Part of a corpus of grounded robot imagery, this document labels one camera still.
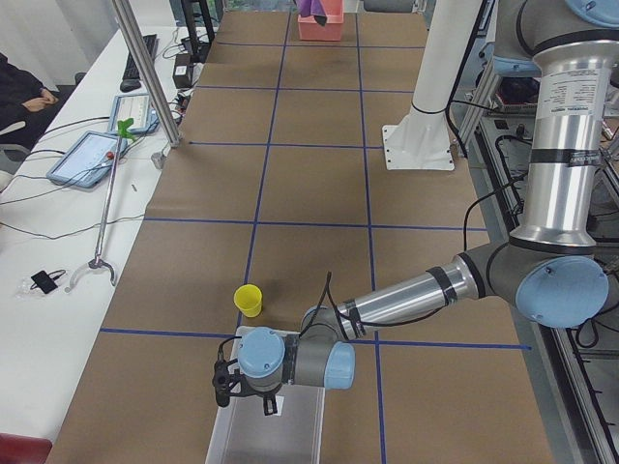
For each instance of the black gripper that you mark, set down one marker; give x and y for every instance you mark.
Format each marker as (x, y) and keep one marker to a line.
(257, 392)

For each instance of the yellow plastic cup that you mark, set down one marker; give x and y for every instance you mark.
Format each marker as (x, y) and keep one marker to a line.
(248, 299)

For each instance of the purple cloth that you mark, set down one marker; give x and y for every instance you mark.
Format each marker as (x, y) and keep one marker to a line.
(312, 8)

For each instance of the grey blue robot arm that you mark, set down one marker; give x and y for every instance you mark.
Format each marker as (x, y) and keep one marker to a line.
(545, 269)

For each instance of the clear plastic storage box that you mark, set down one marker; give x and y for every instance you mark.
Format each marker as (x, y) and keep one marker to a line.
(242, 433)

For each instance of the black power adapter box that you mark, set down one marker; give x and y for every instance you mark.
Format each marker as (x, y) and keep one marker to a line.
(183, 71)

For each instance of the white label sticker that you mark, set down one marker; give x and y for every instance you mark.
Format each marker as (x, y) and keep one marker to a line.
(279, 405)

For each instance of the small black device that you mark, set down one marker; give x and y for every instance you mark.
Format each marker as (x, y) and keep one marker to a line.
(44, 282)

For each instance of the red chair edge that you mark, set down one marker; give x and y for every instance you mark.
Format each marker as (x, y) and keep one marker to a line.
(16, 449)

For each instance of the near blue tablet pendant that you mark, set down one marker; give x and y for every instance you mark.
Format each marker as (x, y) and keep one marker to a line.
(87, 161)

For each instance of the blue tablet pendant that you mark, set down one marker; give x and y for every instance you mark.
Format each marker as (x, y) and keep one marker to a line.
(136, 106)
(87, 161)

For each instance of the reacher grabber tool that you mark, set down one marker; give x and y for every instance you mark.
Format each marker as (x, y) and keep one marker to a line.
(97, 263)

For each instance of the far blue tablet pendant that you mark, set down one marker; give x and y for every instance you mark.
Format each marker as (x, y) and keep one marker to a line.
(136, 106)

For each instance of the black computer mouse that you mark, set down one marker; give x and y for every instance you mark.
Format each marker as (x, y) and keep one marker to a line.
(128, 85)

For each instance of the pink plastic bin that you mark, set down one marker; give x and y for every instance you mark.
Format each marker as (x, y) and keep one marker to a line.
(309, 30)

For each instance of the seated person in black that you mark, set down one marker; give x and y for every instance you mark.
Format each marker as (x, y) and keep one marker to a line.
(24, 98)

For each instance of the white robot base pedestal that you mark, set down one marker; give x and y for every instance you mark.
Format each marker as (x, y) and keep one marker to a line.
(421, 141)

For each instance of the aluminium frame post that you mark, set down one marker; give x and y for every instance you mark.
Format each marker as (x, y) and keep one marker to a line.
(137, 48)

